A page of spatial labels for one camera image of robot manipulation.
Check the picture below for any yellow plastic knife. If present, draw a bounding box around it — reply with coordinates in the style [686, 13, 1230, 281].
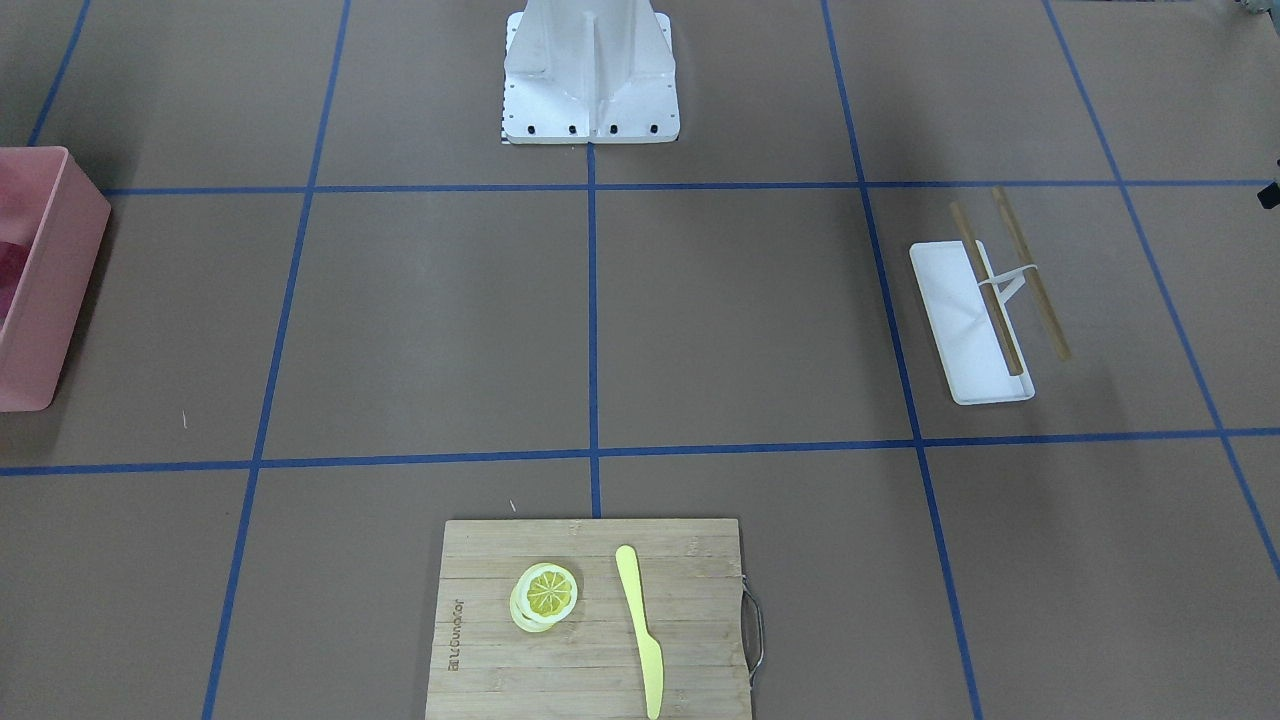
[614, 544, 666, 719]

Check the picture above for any bamboo cutting board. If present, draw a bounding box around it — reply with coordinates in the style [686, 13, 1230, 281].
[424, 518, 753, 719]

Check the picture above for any yellow lemon slice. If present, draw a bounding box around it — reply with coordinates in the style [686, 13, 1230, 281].
[509, 562, 579, 633]

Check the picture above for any pink cloth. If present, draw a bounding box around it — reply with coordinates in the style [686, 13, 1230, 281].
[0, 240, 31, 328]

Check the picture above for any white rack with wooden bars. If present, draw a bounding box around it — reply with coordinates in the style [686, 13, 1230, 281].
[909, 186, 1073, 406]

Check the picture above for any white camera pillar base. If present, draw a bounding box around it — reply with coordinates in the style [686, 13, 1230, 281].
[500, 1, 681, 145]

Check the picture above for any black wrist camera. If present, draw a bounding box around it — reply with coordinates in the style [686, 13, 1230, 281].
[1256, 179, 1280, 210]

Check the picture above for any pink plastic bin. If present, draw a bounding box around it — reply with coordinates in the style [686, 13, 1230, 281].
[1, 146, 111, 413]

